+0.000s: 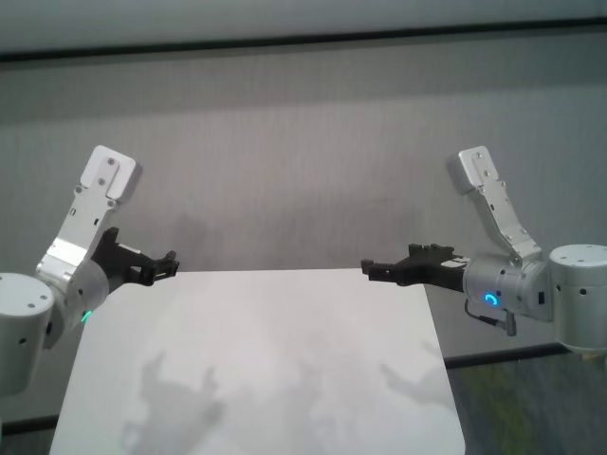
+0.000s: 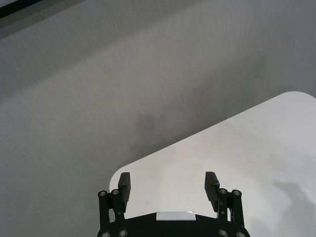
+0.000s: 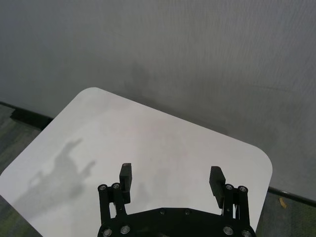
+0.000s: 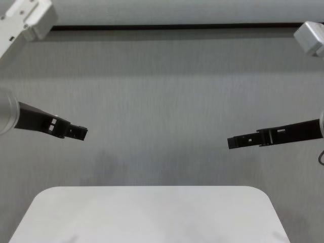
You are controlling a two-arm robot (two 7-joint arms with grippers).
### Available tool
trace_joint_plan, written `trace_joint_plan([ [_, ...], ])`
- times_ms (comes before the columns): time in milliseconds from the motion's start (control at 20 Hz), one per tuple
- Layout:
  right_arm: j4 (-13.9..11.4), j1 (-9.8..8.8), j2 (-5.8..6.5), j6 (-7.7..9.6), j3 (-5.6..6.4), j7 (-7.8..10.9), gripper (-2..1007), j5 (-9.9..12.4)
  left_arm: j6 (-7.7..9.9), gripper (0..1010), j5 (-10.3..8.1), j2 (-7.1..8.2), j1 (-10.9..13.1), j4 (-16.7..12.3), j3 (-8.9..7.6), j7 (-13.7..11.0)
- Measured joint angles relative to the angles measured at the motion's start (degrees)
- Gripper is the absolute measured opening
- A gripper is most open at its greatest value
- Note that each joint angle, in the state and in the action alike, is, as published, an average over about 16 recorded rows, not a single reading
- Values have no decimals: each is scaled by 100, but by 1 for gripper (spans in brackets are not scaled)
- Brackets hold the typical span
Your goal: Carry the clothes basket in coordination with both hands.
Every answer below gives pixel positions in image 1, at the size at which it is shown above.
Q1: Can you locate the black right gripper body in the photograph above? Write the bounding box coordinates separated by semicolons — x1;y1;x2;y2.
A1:
395;255;470;293

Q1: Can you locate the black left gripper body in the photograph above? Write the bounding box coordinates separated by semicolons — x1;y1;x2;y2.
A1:
89;227;153;295

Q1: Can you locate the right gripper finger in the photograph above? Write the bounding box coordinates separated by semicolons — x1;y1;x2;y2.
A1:
410;244;454;257
360;259;404;285

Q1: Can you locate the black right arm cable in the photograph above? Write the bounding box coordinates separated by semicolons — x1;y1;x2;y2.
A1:
464;300;518;337

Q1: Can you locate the black wall rail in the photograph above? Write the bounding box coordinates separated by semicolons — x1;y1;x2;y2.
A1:
0;16;607;63

